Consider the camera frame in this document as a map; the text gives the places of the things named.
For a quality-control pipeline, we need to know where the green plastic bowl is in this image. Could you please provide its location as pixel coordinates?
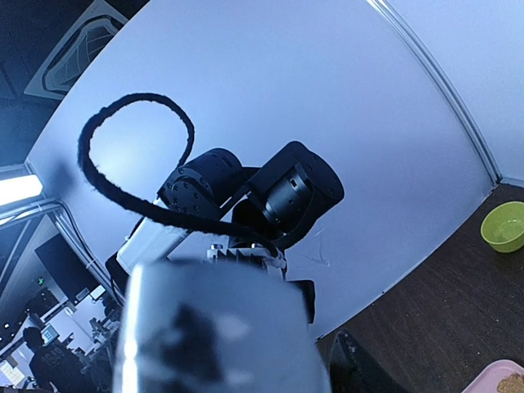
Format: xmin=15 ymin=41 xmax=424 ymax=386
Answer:
xmin=481 ymin=201 xmax=523 ymax=254

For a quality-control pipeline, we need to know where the brown leaf cookie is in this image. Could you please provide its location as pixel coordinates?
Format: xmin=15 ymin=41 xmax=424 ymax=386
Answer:
xmin=496 ymin=373 xmax=524 ymax=393

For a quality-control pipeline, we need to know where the black braided cable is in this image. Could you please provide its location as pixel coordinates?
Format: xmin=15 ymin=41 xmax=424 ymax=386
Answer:
xmin=77 ymin=93 xmax=312 ymax=251

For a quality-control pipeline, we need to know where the pink plastic tray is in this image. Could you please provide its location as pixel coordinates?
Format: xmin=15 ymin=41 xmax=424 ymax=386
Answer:
xmin=462 ymin=359 xmax=523 ymax=393

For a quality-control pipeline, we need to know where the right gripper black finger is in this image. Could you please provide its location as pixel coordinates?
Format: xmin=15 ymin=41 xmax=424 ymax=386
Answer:
xmin=329 ymin=329 xmax=408 ymax=393

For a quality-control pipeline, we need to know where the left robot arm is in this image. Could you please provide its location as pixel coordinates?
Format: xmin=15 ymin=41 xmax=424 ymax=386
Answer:
xmin=106 ymin=141 xmax=345 ymax=291

